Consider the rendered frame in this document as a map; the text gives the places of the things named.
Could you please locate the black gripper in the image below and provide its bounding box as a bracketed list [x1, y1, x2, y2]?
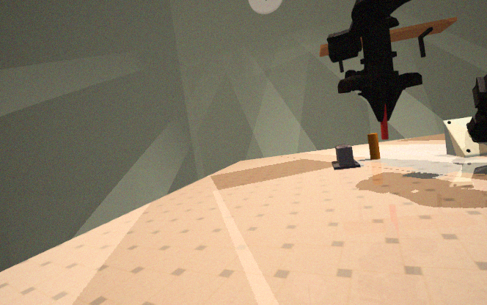
[337, 47, 422, 122]

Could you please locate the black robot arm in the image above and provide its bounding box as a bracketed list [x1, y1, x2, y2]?
[327, 0, 487, 142]

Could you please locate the dark red peg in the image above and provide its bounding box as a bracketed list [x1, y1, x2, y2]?
[381, 104, 389, 140]

